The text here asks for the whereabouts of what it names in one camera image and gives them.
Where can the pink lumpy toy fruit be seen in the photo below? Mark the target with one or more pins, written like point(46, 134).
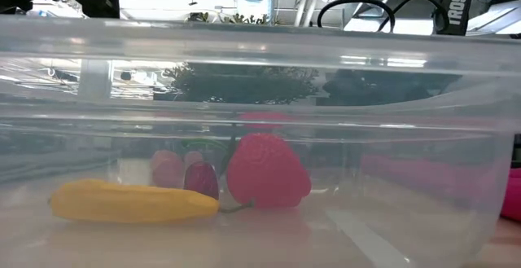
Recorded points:
point(193, 158)

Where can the green artificial potted plant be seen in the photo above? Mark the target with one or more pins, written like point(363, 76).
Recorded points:
point(244, 84)

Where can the clear plastic tupperware container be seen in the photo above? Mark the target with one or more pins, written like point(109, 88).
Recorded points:
point(366, 227)

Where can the dark red toy cherry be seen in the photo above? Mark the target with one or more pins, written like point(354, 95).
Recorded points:
point(202, 180)

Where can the yellow toy banana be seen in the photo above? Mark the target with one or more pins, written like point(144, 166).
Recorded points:
point(130, 203)

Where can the large red toy strawberry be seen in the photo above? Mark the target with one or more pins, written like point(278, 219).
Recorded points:
point(266, 174)

